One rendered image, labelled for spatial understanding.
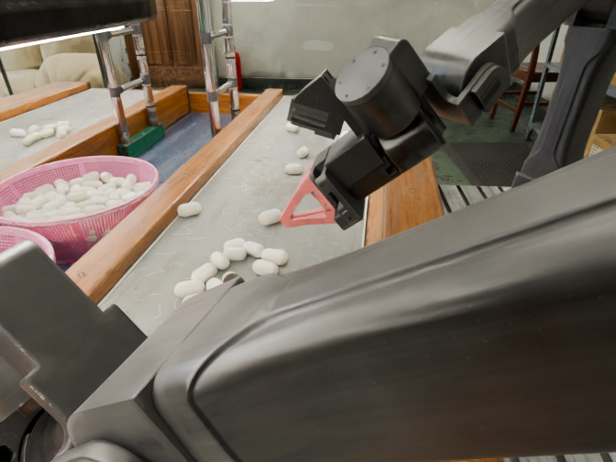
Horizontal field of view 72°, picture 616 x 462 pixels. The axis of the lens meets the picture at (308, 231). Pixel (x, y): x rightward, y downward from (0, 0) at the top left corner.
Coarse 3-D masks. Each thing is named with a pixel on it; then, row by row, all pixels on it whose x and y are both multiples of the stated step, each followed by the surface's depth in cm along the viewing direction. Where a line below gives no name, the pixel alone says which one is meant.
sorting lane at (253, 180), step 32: (288, 96) 137; (256, 128) 108; (256, 160) 89; (288, 160) 89; (224, 192) 76; (256, 192) 76; (288, 192) 76; (192, 224) 66; (224, 224) 66; (256, 224) 66; (160, 256) 58; (192, 256) 58; (288, 256) 58; (320, 256) 58; (128, 288) 52; (160, 288) 52; (160, 320) 47
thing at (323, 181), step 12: (384, 156) 43; (324, 168) 44; (384, 168) 43; (396, 168) 44; (324, 180) 42; (336, 180) 44; (360, 180) 44; (372, 180) 44; (384, 180) 44; (324, 192) 43; (336, 192) 43; (348, 192) 45; (360, 192) 45; (372, 192) 47; (348, 204) 43; (360, 204) 46; (348, 216) 44; (360, 216) 44
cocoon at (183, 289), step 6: (180, 282) 50; (186, 282) 50; (192, 282) 50; (198, 282) 50; (174, 288) 50; (180, 288) 50; (186, 288) 50; (192, 288) 50; (198, 288) 50; (204, 288) 51; (180, 294) 50; (186, 294) 50
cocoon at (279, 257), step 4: (268, 248) 56; (272, 248) 57; (264, 252) 56; (268, 252) 56; (272, 252) 56; (276, 252) 56; (280, 252) 56; (284, 252) 56; (264, 256) 56; (268, 256) 56; (272, 256) 56; (276, 256) 55; (280, 256) 55; (284, 256) 56; (268, 260) 56; (272, 260) 56; (276, 260) 56; (280, 260) 55; (284, 260) 56; (280, 264) 56
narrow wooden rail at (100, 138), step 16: (160, 96) 127; (176, 96) 134; (128, 112) 112; (144, 112) 116; (160, 112) 125; (176, 112) 134; (96, 128) 100; (112, 128) 102; (128, 128) 109; (144, 128) 117; (64, 144) 90; (80, 144) 92; (96, 144) 97; (112, 144) 103; (32, 160) 82; (48, 160) 83; (0, 176) 76; (32, 176) 80; (80, 176) 93; (0, 224) 74
